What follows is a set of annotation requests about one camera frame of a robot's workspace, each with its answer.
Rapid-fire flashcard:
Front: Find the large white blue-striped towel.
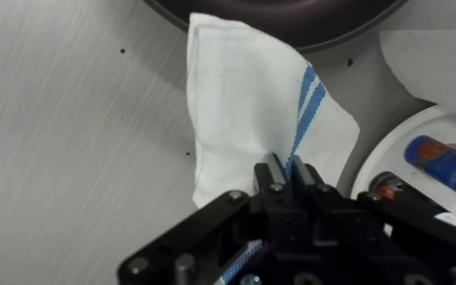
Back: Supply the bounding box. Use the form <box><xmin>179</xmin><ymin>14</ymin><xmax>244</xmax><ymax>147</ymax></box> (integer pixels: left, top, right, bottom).
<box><xmin>186</xmin><ymin>11</ymin><xmax>361</xmax><ymax>285</ymax></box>

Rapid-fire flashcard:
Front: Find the white paper towel roll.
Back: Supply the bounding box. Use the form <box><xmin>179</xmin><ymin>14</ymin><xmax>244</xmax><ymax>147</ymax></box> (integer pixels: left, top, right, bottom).
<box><xmin>379</xmin><ymin>0</ymin><xmax>456</xmax><ymax>118</ymax></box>

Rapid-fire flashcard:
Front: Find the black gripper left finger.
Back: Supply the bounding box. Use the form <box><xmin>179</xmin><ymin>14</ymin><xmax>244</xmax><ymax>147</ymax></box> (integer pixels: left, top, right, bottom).
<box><xmin>118</xmin><ymin>151</ymin><xmax>293</xmax><ymax>285</ymax></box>

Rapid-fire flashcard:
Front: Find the round white tray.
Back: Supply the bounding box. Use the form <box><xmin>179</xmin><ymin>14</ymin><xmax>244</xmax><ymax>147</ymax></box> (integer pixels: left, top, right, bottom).
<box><xmin>350</xmin><ymin>102</ymin><xmax>456</xmax><ymax>227</ymax></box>

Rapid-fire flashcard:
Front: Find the blue label spice jar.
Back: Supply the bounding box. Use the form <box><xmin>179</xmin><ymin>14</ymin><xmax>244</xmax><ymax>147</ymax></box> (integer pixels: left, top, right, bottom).
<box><xmin>404</xmin><ymin>134</ymin><xmax>456</xmax><ymax>205</ymax></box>

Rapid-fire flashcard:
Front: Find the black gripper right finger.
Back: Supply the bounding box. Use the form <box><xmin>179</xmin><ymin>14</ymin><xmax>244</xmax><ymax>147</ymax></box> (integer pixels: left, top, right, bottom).
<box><xmin>290</xmin><ymin>156</ymin><xmax>456</xmax><ymax>285</ymax></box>

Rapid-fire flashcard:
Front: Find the dark red spice jar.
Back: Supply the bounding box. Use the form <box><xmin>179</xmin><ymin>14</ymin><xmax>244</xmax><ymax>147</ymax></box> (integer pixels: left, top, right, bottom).
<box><xmin>369</xmin><ymin>170</ymin><xmax>409</xmax><ymax>202</ymax></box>

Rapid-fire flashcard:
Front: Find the black frying pan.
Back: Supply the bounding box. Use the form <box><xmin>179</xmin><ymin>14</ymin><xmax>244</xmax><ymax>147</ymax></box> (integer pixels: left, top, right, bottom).
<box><xmin>143</xmin><ymin>0</ymin><xmax>409</xmax><ymax>53</ymax></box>

